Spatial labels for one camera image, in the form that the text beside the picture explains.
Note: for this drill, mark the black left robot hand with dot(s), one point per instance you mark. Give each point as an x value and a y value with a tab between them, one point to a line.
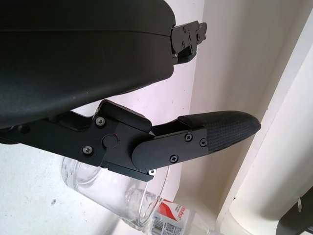
73	61

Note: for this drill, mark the clear red-labelled water bottle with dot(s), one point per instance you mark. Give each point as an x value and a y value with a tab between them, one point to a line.
171	215

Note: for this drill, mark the clear plastic cup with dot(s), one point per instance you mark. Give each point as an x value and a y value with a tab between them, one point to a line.
117	195

